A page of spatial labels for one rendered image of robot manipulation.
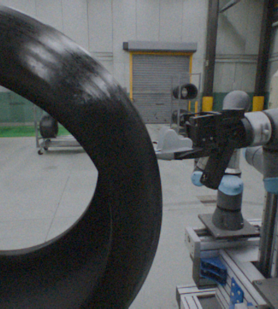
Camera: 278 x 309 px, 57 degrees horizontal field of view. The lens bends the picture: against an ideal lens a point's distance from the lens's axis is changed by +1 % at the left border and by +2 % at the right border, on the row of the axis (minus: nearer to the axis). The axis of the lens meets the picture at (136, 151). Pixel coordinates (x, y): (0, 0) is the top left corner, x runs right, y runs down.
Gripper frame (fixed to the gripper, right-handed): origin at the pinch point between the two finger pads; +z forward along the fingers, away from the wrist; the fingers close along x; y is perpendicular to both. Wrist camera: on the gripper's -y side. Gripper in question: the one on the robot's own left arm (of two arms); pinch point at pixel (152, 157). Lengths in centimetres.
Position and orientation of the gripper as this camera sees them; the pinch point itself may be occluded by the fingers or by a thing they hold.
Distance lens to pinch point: 51.6
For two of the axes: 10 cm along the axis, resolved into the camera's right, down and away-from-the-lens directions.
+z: -9.7, 1.7, -1.8
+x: 2.1, 2.2, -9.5
